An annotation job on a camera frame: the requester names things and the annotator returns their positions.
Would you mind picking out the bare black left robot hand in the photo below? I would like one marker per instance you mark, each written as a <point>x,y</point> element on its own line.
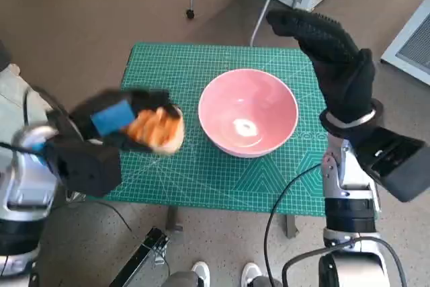
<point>111,119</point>

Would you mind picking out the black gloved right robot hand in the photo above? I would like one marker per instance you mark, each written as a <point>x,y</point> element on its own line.
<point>349,78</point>

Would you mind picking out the orange glazed striped bread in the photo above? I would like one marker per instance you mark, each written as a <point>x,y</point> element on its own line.
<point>158,129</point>

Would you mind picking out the pink bowl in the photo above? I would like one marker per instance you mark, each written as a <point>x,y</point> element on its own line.
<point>248,99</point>

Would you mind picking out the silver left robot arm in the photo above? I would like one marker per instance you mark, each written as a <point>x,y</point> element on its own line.
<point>27,183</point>

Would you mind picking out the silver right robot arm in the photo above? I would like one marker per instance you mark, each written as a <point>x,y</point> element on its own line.
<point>349,213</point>

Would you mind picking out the white flat vented unit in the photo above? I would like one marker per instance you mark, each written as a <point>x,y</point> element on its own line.
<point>411,45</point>

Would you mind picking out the person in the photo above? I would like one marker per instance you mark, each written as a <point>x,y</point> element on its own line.
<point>13,105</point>

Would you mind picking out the grey bent chair leg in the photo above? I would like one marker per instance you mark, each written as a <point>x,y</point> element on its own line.
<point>263,11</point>

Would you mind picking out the green cutting mat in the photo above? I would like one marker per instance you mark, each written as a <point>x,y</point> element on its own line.
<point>201,179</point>

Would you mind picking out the grey table leg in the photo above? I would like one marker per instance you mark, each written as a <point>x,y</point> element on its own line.
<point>173,219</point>
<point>291,226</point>

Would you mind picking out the black metal stand bar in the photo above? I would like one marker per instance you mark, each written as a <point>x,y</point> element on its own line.
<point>141,253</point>

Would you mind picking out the grey trouser leg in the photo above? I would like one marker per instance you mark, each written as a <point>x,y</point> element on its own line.
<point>265,282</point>
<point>181,280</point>

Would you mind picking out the white shoe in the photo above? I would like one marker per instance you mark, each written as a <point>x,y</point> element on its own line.
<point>200,272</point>
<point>250,271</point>

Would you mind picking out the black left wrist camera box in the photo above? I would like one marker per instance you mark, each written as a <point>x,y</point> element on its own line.
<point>84,169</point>

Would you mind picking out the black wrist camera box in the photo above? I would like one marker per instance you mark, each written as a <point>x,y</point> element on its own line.
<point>84,169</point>
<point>396,162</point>

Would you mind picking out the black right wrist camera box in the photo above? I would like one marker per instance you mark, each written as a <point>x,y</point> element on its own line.
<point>396,162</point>

